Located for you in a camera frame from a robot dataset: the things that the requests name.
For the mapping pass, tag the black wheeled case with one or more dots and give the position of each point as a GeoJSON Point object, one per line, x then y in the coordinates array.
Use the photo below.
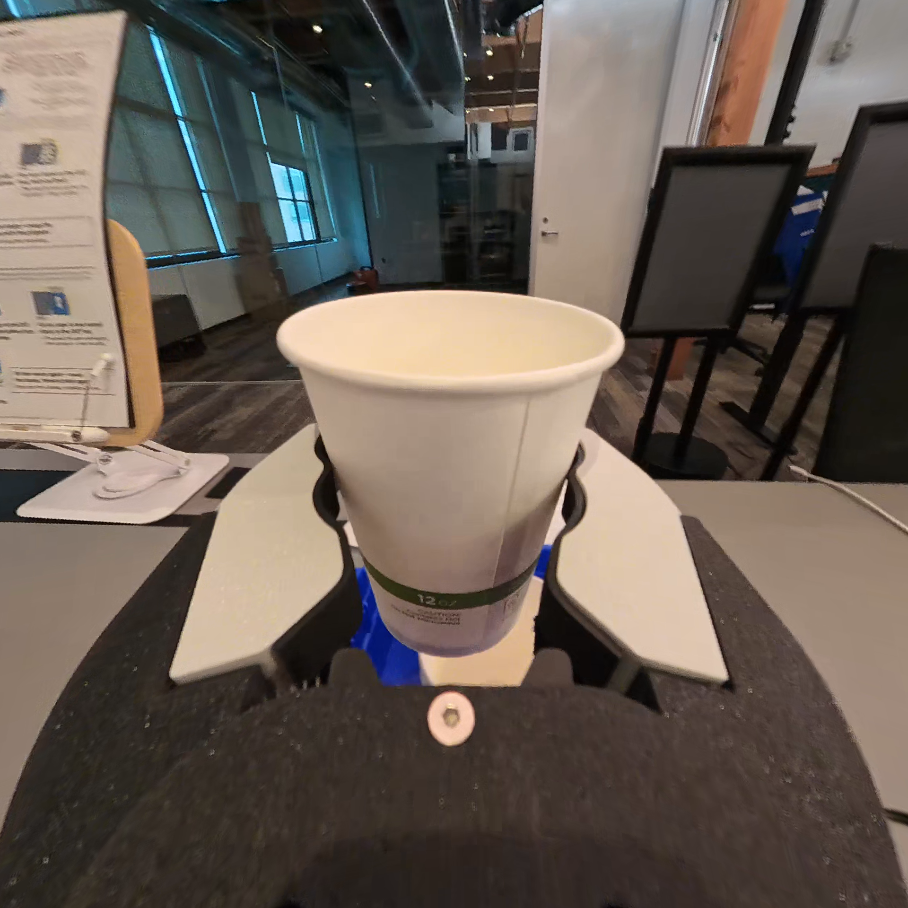
{"type": "Point", "coordinates": [176, 319]}

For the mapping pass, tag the printed instruction sheet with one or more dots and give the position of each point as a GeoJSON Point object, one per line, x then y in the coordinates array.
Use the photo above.
{"type": "Point", "coordinates": [49, 213]}

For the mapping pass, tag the blue plastic bin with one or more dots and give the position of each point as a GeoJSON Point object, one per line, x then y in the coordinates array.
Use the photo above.
{"type": "Point", "coordinates": [372, 638]}

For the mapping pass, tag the black glass-door cabinet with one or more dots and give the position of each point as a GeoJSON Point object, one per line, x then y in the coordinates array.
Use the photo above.
{"type": "Point", "coordinates": [486, 220]}

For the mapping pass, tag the blue jacket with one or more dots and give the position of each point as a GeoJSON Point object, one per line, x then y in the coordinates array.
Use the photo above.
{"type": "Point", "coordinates": [798, 227]}

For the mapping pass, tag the stack of cardboard boxes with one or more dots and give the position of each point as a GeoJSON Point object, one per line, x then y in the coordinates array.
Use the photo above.
{"type": "Point", "coordinates": [259, 262]}

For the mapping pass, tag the black framed board stand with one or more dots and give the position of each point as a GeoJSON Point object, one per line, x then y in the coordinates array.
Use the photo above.
{"type": "Point", "coordinates": [865, 206]}
{"type": "Point", "coordinates": [709, 234]}

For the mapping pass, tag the black floor stand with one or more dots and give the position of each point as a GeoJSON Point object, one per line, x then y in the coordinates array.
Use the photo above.
{"type": "Point", "coordinates": [684, 457]}

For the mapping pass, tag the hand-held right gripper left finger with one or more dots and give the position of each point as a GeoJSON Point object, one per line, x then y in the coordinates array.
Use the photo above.
{"type": "Point", "coordinates": [262, 574]}

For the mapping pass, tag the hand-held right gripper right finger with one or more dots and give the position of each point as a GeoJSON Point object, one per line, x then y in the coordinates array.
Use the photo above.
{"type": "Point", "coordinates": [638, 574]}

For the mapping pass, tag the red floor machine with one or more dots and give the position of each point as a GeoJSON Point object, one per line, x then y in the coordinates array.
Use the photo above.
{"type": "Point", "coordinates": [362, 282]}

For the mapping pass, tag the white door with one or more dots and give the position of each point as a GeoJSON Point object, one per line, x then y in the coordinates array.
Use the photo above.
{"type": "Point", "coordinates": [603, 142]}

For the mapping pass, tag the black high-back chair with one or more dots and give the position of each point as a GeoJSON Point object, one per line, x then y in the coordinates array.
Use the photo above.
{"type": "Point", "coordinates": [865, 369]}

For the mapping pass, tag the large glass window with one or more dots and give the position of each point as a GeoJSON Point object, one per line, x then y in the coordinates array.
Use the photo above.
{"type": "Point", "coordinates": [163, 177]}

